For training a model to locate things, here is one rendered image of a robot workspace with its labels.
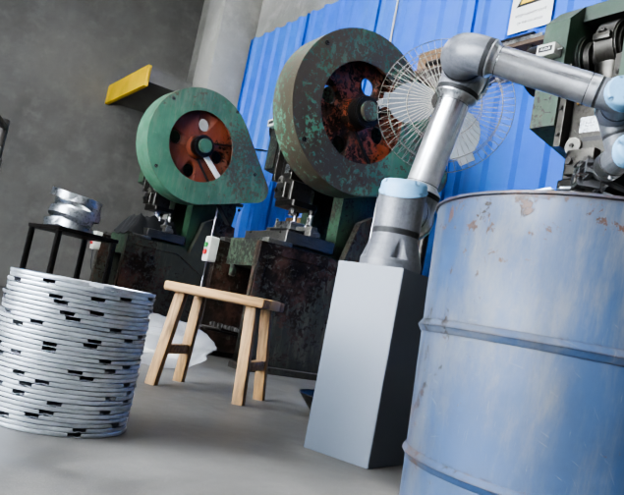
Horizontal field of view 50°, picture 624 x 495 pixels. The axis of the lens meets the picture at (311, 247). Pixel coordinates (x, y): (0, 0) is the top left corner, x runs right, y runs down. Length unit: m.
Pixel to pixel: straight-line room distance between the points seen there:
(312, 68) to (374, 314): 1.86
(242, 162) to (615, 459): 4.37
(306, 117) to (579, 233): 2.47
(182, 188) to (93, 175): 3.60
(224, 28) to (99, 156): 2.19
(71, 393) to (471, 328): 0.81
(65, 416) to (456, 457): 0.79
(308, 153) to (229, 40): 4.25
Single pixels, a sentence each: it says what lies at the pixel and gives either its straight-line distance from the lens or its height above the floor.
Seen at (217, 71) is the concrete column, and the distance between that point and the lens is 7.11.
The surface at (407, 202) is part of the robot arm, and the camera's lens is 1.60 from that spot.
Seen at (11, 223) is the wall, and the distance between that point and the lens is 7.96.
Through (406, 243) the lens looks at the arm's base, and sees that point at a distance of 1.59.
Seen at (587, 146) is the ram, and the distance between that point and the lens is 2.28.
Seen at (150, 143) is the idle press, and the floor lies 1.23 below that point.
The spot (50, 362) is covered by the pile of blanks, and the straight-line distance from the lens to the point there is 1.32.
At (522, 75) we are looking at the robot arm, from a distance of 1.71.
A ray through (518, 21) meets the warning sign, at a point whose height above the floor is 2.29.
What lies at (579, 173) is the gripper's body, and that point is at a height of 0.82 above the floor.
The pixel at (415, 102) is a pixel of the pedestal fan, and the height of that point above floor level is 1.30.
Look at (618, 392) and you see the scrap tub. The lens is 0.73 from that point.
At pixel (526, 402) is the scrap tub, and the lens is 0.74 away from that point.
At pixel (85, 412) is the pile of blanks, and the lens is 1.34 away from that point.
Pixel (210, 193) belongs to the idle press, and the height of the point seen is 1.02.
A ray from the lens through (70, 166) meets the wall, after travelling 8.13.
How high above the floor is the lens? 0.30
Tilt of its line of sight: 6 degrees up
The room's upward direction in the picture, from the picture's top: 11 degrees clockwise
